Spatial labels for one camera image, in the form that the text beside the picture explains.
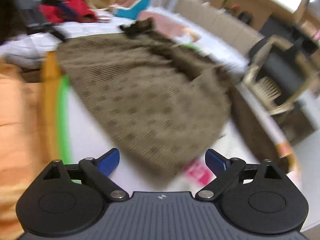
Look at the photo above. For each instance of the red knitted garment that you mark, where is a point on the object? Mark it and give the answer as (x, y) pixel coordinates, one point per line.
(68, 11)

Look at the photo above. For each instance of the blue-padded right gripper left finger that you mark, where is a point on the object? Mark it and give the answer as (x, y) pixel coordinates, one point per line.
(96, 172)

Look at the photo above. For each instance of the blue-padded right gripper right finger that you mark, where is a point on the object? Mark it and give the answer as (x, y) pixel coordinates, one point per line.
(227, 172)

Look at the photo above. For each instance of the beige black office chair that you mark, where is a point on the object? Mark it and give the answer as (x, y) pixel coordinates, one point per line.
(281, 67)

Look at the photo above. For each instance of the pink rectangular gift box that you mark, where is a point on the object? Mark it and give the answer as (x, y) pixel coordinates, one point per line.
(170, 28)

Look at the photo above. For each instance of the beige upholstered bed headboard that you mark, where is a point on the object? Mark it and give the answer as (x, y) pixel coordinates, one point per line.
(240, 36)

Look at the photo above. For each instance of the white height chart play mat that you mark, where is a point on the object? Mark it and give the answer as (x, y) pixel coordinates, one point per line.
(150, 129)

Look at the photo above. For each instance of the blue white toy case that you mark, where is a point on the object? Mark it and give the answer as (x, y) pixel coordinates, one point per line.
(130, 8)

